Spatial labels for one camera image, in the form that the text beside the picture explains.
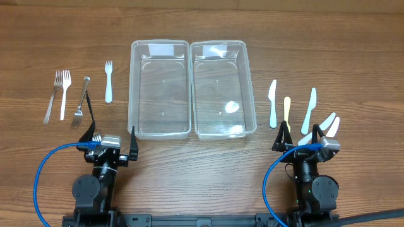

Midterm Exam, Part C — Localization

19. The black cable bottom right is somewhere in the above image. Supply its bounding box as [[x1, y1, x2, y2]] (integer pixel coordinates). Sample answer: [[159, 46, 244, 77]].
[[312, 208, 404, 227]]

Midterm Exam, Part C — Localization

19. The yellow plastic knife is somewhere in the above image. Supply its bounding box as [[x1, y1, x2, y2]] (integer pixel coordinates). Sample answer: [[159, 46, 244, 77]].
[[283, 96, 291, 131]]

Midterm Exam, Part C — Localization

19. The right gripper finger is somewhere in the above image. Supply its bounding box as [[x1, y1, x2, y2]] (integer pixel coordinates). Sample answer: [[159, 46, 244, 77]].
[[311, 124, 325, 144], [272, 120, 293, 152]]

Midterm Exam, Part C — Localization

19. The left clear plastic container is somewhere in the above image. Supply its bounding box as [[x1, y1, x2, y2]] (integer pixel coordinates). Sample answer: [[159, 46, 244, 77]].
[[128, 39, 191, 140]]

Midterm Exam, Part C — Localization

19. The silver metal fork upside down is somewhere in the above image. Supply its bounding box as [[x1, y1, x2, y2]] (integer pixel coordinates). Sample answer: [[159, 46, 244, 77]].
[[71, 76, 90, 129]]

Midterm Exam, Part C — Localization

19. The cream plastic knife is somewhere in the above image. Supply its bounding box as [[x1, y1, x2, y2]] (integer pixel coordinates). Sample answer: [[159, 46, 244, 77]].
[[326, 117, 340, 137]]

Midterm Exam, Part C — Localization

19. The pale blue plastic fork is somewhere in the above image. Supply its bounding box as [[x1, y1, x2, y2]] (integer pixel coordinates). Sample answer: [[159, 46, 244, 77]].
[[105, 61, 113, 103]]

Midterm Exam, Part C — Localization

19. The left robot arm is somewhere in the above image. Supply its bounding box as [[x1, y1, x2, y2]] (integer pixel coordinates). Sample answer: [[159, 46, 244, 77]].
[[72, 122, 139, 212]]

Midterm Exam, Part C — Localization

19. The clear plastic container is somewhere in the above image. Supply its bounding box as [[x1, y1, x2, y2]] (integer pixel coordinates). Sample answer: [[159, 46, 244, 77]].
[[128, 39, 191, 140], [190, 40, 257, 141]]

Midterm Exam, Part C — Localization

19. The right blue cable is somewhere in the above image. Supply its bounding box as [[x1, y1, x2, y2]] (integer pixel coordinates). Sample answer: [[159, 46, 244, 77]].
[[262, 143, 324, 227]]

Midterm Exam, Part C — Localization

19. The white plastic fork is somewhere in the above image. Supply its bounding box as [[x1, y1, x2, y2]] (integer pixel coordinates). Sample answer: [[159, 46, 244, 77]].
[[60, 70, 72, 120]]

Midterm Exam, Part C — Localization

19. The right clear plastic container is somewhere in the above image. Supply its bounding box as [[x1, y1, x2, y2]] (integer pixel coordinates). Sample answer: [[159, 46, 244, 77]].
[[190, 40, 257, 141]]

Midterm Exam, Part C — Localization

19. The blue cable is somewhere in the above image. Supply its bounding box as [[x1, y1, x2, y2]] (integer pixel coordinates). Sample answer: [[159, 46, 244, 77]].
[[262, 143, 324, 227], [33, 141, 102, 227]]

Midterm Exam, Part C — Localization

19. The pale blue knife angled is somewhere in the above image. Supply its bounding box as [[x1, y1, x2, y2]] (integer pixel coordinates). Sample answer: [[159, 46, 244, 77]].
[[297, 112, 336, 146]]

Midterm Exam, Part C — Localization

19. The silver metal fork far left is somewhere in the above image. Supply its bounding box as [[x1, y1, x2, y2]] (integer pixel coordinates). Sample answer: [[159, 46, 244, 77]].
[[44, 71, 63, 124]]

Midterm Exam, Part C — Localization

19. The left blue cable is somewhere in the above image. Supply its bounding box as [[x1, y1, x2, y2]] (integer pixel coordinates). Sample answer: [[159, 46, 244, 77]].
[[33, 141, 102, 227]]

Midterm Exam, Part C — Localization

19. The pale blue knife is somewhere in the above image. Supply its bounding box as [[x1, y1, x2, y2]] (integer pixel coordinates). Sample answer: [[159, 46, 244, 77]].
[[300, 88, 317, 135], [268, 79, 277, 129]]

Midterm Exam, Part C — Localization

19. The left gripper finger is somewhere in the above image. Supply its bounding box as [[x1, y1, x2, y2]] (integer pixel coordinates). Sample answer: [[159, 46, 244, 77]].
[[78, 120, 96, 151], [129, 126, 139, 161]]

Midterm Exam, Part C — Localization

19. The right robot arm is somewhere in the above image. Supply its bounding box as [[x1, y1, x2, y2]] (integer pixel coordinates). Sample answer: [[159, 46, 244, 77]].
[[272, 121, 340, 214]]

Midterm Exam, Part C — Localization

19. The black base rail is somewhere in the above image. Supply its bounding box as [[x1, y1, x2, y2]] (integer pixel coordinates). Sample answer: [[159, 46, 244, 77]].
[[61, 210, 340, 227]]

